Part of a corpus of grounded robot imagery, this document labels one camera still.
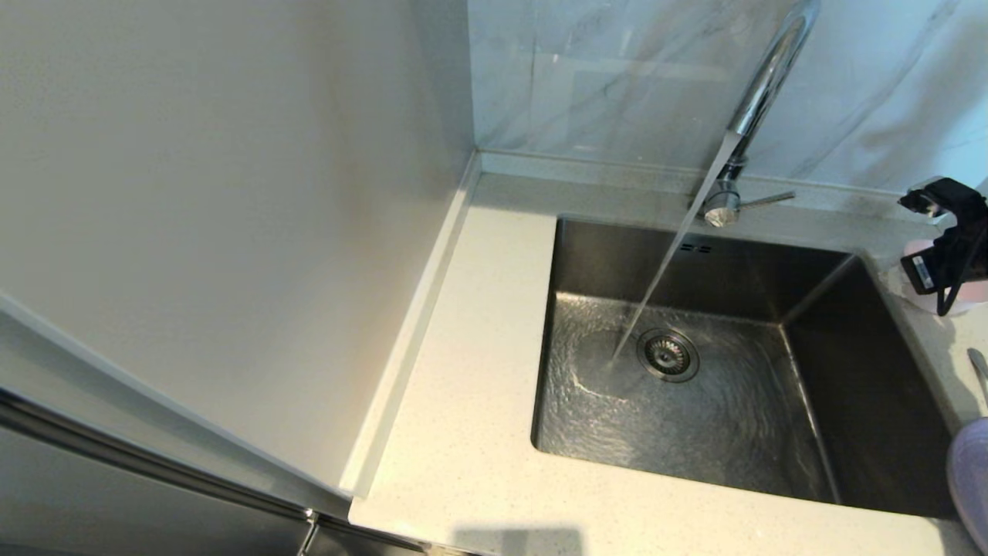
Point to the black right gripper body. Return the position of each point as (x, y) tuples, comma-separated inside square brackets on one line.
[(945, 262)]

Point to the pink plastic bowl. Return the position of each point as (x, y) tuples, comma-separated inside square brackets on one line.
[(969, 297)]

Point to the chrome gooseneck faucet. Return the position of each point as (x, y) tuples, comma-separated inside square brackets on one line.
[(772, 69)]

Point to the stainless steel sink basin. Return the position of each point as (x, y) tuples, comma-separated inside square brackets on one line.
[(710, 448)]

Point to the metal spoon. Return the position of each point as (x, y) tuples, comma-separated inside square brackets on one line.
[(980, 363)]

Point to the lilac plastic plate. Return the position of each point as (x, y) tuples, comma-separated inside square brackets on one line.
[(972, 471)]

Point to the round metal drain strainer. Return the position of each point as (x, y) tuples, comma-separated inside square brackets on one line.
[(668, 355)]

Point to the white cabinet side panel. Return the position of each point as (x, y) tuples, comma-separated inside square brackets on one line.
[(231, 193)]

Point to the grey appliance door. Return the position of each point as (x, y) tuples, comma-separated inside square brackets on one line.
[(93, 502)]

